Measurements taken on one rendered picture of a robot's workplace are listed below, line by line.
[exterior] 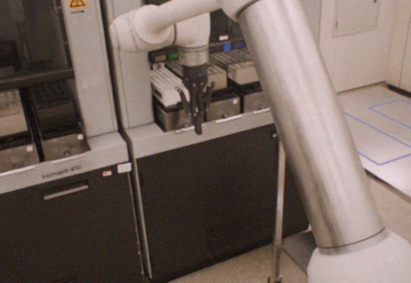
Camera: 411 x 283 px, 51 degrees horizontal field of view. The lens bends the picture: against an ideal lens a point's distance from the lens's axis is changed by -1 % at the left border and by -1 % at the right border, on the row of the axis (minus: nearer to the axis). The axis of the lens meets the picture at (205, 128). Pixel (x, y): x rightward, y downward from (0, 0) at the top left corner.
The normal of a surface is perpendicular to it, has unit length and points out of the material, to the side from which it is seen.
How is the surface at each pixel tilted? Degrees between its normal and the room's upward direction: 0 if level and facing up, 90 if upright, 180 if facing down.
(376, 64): 90
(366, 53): 90
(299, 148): 78
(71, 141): 90
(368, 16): 90
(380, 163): 0
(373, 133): 0
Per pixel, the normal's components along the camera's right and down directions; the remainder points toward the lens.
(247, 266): -0.04, -0.90
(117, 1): 0.43, 0.38
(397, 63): -0.90, 0.22
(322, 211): -0.68, 0.16
